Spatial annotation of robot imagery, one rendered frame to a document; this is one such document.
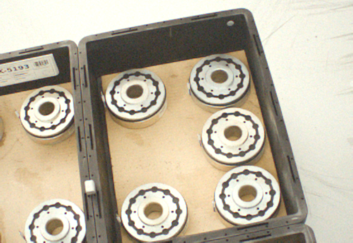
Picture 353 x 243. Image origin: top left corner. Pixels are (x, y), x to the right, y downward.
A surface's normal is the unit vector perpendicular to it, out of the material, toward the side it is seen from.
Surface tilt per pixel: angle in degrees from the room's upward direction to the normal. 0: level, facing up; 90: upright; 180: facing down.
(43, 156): 0
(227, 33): 90
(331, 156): 0
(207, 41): 90
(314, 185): 0
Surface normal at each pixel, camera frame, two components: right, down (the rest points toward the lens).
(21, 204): -0.10, -0.53
